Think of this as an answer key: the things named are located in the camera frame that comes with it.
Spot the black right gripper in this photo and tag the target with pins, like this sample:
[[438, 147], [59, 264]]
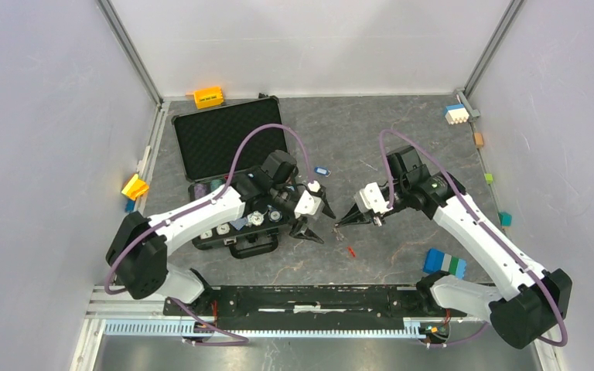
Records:
[[355, 216]]

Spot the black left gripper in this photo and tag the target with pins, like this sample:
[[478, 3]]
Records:
[[298, 232]]

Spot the metal keyring tool red handle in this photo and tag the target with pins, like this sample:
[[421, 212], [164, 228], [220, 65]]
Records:
[[341, 238]]

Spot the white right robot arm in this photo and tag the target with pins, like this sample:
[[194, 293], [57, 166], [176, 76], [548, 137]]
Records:
[[526, 299]]

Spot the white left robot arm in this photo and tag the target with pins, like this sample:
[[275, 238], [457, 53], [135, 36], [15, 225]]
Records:
[[139, 253]]

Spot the blue key tag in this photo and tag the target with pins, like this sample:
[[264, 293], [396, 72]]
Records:
[[322, 171]]

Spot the blue green white brick stack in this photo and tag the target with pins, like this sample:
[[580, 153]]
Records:
[[436, 260]]

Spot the blue white toy block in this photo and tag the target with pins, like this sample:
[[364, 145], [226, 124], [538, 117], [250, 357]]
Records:
[[456, 114]]

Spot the brown wooden cube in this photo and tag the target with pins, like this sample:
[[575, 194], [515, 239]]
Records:
[[478, 140]]

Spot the teal small cube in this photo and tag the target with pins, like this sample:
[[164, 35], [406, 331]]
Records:
[[505, 219]]

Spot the yellow orange toy block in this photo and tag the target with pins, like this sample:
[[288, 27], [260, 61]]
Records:
[[135, 187]]

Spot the small blue block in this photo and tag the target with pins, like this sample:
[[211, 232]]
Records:
[[130, 206]]

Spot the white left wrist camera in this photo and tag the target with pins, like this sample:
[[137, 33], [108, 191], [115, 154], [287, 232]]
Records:
[[310, 203]]

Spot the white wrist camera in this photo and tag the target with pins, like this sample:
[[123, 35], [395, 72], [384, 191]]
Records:
[[310, 203], [370, 199]]

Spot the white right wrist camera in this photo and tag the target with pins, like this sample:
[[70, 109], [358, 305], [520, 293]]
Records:
[[370, 199]]

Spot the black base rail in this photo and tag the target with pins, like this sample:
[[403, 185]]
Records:
[[314, 307]]

